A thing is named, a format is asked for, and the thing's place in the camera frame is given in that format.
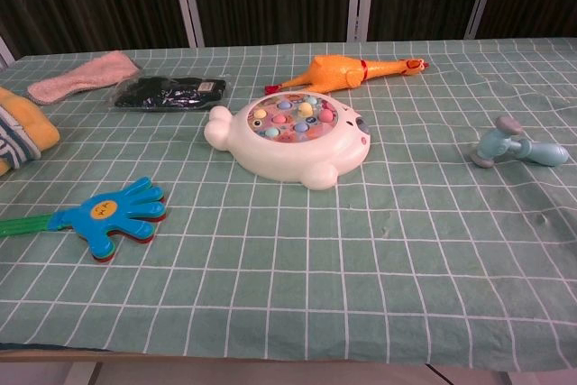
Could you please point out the light blue toy hammer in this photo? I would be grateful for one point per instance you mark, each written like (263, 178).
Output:
(496, 143)

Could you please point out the white whack-a-mole toy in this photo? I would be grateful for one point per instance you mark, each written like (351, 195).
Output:
(279, 159)

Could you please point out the green checked tablecloth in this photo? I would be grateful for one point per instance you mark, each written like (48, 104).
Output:
(315, 268)

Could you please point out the orange rubber chicken toy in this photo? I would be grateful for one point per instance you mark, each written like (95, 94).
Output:
(329, 71)

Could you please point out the black gloves in plastic bag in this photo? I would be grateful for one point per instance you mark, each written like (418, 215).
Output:
(171, 93)

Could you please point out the blue hand clapper toy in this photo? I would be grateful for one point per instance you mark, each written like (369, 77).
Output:
(112, 222)

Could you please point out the pink towel cloth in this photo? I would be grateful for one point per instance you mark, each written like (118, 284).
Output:
(85, 76)

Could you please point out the yellow plush toy striped cloth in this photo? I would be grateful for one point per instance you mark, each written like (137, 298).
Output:
(27, 128)

